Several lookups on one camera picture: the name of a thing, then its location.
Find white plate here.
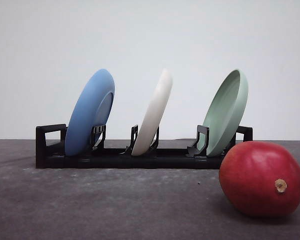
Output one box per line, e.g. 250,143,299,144
132,69,173,156

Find red pomegranate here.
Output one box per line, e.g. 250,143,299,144
219,141,300,218

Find blue plate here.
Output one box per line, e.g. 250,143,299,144
64,69,115,156

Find green plate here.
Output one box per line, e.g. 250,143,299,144
198,69,249,157

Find black dish rack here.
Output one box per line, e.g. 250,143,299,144
35,124,253,170

